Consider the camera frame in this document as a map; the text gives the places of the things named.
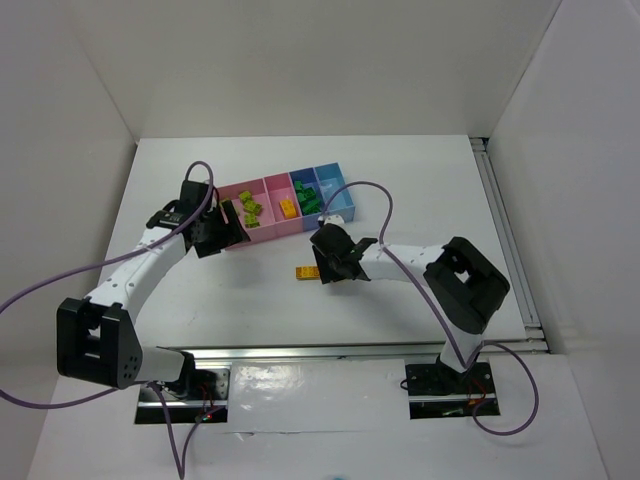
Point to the aluminium rail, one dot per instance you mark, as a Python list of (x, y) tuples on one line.
[(328, 351), (535, 334)]

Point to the large pink bin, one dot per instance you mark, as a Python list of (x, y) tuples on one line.
[(257, 188)]

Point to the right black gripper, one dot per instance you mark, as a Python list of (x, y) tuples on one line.
[(326, 257)]

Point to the dark blue bin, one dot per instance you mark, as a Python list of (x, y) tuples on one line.
[(308, 177)]

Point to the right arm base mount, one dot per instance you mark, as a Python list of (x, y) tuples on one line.
[(435, 392)]

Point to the yellow long lego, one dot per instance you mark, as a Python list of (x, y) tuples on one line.
[(304, 273), (288, 209)]

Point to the aluminium rail right side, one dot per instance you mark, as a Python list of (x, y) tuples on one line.
[(535, 334)]

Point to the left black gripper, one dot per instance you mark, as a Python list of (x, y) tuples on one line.
[(226, 230)]

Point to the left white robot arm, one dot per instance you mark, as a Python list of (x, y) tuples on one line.
[(96, 338)]

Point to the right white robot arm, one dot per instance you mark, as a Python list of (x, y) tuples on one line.
[(460, 285)]

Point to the lime long lego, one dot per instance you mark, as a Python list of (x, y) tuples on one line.
[(228, 208)]

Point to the dark green long lego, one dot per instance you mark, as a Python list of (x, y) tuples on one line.
[(311, 206)]

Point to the aluminium rail front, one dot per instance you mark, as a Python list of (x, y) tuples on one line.
[(328, 351)]

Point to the lime lego small square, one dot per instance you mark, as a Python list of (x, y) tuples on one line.
[(252, 207)]

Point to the light blue bin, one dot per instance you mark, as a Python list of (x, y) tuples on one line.
[(331, 178)]

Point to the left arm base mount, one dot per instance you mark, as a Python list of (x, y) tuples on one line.
[(205, 401)]

